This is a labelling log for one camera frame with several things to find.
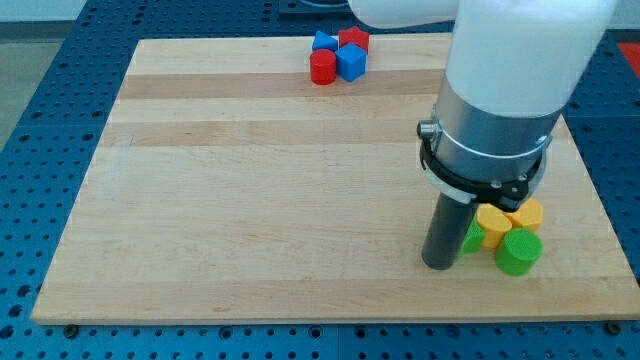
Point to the red star block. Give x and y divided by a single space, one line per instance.
355 36

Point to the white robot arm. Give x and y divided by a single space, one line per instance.
511 68

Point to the green cylinder block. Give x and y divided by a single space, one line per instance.
518 252

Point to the green block behind tool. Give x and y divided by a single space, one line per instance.
473 239

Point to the blue triangle block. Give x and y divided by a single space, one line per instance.
324 41

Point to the yellow cylinder block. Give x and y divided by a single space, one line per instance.
494 224

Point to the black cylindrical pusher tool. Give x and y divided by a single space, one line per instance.
449 225

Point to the wooden board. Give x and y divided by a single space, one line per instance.
227 188

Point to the blue cube block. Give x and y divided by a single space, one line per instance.
351 62

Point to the red cylinder block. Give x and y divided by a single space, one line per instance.
323 66

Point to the yellow block at back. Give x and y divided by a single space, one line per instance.
529 216

